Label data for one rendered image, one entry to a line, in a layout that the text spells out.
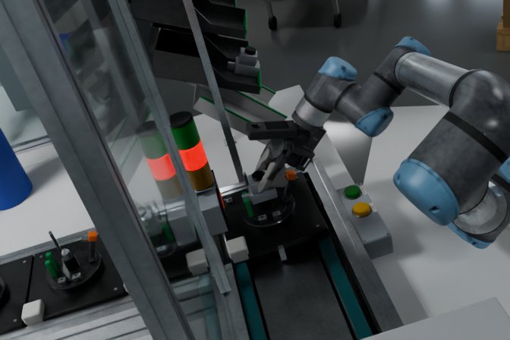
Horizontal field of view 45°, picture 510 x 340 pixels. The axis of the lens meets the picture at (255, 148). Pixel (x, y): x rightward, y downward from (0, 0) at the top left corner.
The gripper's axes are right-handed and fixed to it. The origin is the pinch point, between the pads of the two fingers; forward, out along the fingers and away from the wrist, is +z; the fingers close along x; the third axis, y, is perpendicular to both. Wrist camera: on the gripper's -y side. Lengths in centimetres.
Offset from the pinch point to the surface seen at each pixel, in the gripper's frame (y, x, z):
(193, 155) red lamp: -26.3, -21.4, -12.5
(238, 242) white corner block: -0.4, -9.6, 11.9
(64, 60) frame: -61, -76, -46
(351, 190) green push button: 23.2, -1.6, -7.7
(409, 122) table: 52, 33, -19
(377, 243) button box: 24.7, -19.1, -6.0
